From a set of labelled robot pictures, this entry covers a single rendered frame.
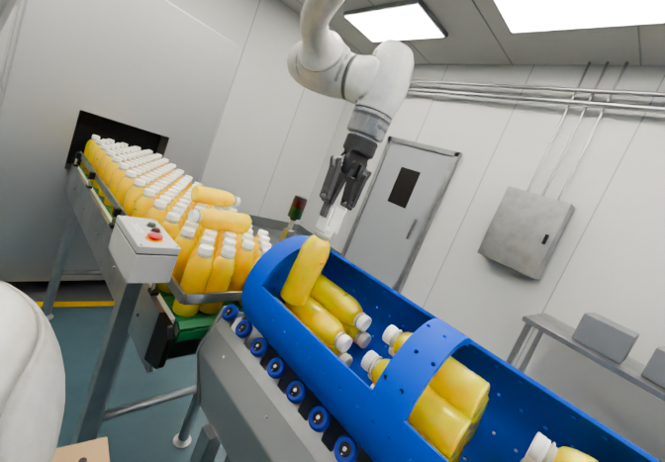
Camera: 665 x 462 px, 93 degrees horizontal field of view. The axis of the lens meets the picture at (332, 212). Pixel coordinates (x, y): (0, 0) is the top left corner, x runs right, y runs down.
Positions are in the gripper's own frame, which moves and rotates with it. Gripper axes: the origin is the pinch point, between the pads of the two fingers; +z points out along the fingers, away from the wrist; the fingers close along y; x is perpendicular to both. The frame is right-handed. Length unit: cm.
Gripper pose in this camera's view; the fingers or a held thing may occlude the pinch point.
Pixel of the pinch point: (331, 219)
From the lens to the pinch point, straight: 74.7
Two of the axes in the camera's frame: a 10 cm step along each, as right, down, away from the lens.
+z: -3.7, 9.2, 1.3
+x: -6.8, -3.6, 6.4
